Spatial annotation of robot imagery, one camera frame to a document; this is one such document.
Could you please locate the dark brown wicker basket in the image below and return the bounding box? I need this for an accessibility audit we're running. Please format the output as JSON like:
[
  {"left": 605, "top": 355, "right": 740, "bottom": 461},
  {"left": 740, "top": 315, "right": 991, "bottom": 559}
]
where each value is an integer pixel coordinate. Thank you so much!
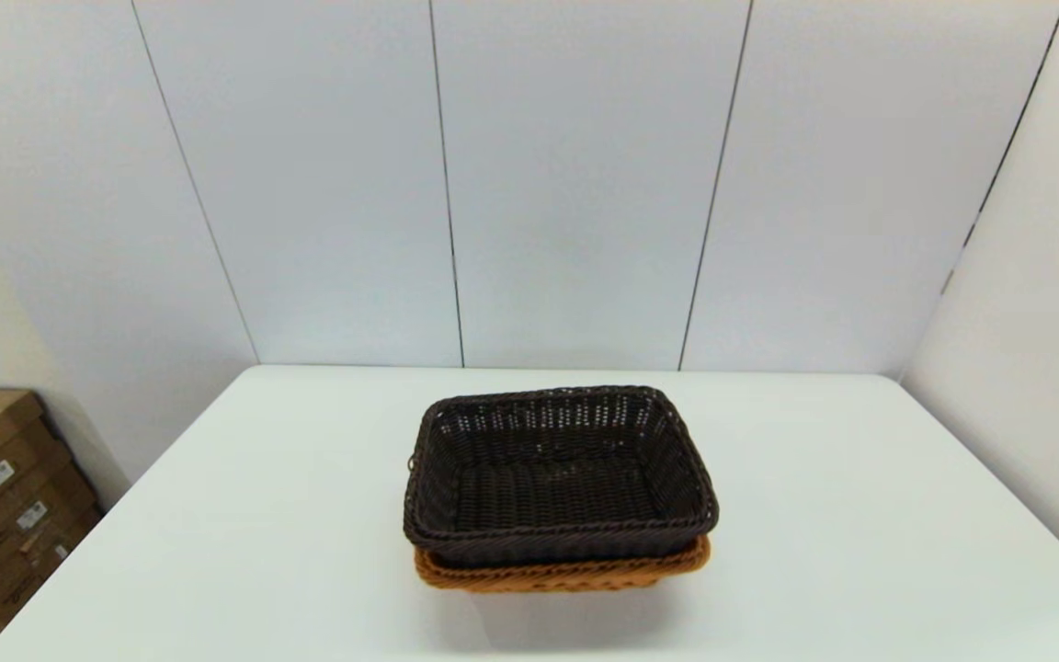
[{"left": 402, "top": 385, "right": 721, "bottom": 569}]

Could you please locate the orange wicker basket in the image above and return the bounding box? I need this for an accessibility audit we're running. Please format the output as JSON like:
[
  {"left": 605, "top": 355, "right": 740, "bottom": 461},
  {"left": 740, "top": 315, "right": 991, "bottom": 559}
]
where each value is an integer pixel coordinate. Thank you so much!
[{"left": 414, "top": 536, "right": 712, "bottom": 594}]

